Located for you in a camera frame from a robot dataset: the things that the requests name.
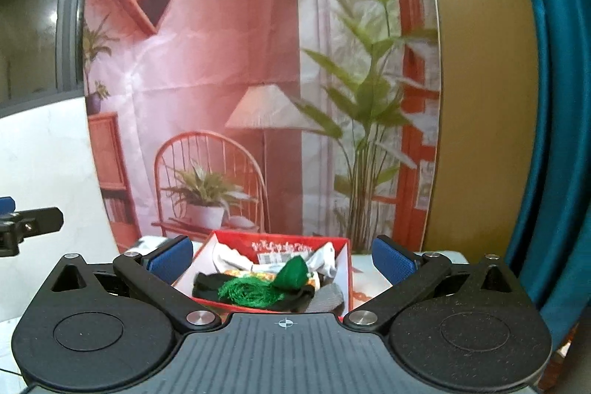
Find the printed cartoon tablecloth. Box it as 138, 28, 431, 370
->
131, 236, 469, 300

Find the black cloth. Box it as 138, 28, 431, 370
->
191, 271, 320, 314

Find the green tasselled ornament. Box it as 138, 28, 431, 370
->
217, 254, 311, 310

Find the teal curtain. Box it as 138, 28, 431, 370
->
502, 0, 591, 332

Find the wooden panel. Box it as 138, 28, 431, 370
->
418, 0, 548, 254

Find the printed room scene backdrop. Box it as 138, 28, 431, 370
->
81, 0, 443, 255

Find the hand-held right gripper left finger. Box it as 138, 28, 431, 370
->
44, 236, 222, 334

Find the red cardboard box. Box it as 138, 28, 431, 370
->
171, 230, 357, 322

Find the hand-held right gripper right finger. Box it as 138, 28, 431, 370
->
344, 236, 528, 335

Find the grey cloth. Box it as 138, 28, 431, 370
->
302, 281, 348, 317

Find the dark window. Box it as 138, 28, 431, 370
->
0, 0, 101, 119

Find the white cloth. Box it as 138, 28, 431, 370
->
210, 243, 254, 274

